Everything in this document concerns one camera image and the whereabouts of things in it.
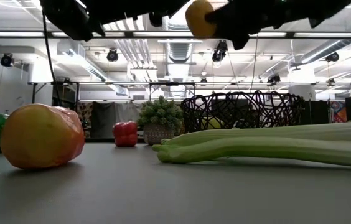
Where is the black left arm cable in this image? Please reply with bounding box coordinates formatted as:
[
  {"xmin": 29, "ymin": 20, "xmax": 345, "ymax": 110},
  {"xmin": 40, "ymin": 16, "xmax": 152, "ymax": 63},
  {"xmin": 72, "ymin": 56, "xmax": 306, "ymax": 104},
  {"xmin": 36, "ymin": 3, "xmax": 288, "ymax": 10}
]
[{"xmin": 40, "ymin": 11, "xmax": 63, "ymax": 106}]

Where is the black aluminium table frame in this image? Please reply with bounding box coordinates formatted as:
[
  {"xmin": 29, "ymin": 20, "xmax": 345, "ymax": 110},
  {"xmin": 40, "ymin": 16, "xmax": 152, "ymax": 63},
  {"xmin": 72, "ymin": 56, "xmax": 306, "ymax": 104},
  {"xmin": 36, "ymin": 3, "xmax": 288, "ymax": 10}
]
[{"xmin": 82, "ymin": 136, "xmax": 151, "ymax": 144}]

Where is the red-yellow mango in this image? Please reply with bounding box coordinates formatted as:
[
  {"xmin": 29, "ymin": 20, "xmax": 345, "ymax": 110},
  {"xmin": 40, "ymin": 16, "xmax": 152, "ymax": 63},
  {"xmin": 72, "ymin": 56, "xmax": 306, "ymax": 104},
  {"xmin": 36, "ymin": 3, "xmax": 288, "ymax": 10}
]
[{"xmin": 0, "ymin": 103, "xmax": 86, "ymax": 170}]

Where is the red bell pepper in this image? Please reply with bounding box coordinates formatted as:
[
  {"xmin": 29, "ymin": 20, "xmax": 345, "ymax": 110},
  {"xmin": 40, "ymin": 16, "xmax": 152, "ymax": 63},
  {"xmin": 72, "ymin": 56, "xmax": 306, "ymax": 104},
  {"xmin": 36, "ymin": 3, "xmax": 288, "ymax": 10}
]
[{"xmin": 112, "ymin": 121, "xmax": 138, "ymax": 148}]

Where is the black background rig frame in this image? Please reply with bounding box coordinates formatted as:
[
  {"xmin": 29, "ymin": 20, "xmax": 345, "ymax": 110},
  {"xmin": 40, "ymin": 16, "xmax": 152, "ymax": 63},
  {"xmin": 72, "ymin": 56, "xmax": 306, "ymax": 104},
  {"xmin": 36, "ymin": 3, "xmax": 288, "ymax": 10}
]
[{"xmin": 27, "ymin": 80, "xmax": 351, "ymax": 105}]

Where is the potted green succulent plant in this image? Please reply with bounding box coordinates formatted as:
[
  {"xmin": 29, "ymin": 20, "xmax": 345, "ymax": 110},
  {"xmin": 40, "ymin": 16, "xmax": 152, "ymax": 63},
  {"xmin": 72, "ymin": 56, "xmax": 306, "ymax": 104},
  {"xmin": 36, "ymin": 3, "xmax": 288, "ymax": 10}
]
[{"xmin": 137, "ymin": 95, "xmax": 185, "ymax": 146}]

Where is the black wire basket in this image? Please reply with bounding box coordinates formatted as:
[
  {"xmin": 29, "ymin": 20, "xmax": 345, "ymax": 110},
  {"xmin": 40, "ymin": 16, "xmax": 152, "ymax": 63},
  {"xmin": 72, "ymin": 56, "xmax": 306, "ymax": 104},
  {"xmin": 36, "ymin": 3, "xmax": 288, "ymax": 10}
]
[{"xmin": 180, "ymin": 90, "xmax": 306, "ymax": 134}]

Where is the yellow-green pear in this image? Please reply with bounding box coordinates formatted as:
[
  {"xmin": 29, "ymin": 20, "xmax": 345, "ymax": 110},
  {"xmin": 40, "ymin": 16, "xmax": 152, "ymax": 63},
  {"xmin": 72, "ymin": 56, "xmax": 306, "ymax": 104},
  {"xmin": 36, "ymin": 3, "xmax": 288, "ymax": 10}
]
[{"xmin": 202, "ymin": 116, "xmax": 226, "ymax": 130}]

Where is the silver ventilation duct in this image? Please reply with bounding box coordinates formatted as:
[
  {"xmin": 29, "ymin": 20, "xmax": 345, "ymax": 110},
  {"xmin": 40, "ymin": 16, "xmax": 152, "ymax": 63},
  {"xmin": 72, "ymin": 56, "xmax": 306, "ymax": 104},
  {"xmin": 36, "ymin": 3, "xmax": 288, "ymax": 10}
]
[{"xmin": 159, "ymin": 12, "xmax": 200, "ymax": 74}]

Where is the black ceiling spotlight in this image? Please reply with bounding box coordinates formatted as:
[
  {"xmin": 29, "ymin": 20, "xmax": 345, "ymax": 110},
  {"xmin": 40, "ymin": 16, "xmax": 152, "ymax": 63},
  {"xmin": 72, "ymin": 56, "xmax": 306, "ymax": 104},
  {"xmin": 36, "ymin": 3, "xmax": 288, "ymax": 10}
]
[
  {"xmin": 106, "ymin": 48, "xmax": 119, "ymax": 62},
  {"xmin": 325, "ymin": 51, "xmax": 340, "ymax": 63},
  {"xmin": 0, "ymin": 52, "xmax": 15, "ymax": 68},
  {"xmin": 212, "ymin": 39, "xmax": 228, "ymax": 63}
]

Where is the orange-yellow lemon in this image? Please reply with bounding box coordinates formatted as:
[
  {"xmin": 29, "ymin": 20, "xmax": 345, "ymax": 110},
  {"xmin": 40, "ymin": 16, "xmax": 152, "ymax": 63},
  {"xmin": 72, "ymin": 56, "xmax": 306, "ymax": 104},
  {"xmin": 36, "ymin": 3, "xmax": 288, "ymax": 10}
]
[{"xmin": 185, "ymin": 0, "xmax": 218, "ymax": 39}]

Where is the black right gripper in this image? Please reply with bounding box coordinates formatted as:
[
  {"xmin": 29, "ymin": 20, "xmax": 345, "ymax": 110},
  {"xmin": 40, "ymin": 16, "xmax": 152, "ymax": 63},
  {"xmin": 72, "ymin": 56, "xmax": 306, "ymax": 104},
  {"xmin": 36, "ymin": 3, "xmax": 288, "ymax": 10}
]
[{"xmin": 205, "ymin": 0, "xmax": 351, "ymax": 50}]

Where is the grey table mat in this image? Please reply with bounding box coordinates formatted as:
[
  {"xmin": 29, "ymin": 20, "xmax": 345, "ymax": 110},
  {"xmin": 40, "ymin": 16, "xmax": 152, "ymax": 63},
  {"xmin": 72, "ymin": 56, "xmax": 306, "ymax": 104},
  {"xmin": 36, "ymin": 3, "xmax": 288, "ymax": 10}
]
[{"xmin": 0, "ymin": 139, "xmax": 351, "ymax": 224}]

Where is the green celery bunch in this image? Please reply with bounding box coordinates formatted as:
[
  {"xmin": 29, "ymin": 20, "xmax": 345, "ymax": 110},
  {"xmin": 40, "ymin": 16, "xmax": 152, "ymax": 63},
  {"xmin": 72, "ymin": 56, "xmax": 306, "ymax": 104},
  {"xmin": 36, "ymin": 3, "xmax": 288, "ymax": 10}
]
[{"xmin": 151, "ymin": 120, "xmax": 351, "ymax": 169}]

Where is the colourful patterned cloth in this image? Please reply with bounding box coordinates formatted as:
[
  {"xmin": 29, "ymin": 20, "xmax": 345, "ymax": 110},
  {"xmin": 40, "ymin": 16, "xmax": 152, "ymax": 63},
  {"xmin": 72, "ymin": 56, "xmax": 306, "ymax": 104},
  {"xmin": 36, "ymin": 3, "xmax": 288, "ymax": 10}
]
[{"xmin": 329, "ymin": 100, "xmax": 348, "ymax": 124}]

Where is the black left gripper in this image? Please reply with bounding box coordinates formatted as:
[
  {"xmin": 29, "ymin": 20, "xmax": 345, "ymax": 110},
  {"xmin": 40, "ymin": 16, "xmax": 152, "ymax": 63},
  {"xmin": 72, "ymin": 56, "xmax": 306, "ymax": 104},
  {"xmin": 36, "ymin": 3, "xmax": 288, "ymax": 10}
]
[{"xmin": 40, "ymin": 0, "xmax": 192, "ymax": 42}]

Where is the overhead LED light bar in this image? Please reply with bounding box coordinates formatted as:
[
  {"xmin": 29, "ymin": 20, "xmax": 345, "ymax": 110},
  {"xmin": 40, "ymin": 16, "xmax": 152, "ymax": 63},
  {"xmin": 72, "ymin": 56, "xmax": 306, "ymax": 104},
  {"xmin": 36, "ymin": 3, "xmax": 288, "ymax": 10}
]
[{"xmin": 0, "ymin": 30, "xmax": 351, "ymax": 40}]

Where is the grey hanging cloth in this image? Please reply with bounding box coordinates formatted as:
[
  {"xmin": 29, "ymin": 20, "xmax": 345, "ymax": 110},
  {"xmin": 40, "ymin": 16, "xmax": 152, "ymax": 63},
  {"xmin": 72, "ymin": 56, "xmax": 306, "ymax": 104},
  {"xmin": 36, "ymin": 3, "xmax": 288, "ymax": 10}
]
[{"xmin": 90, "ymin": 101, "xmax": 142, "ymax": 138}]

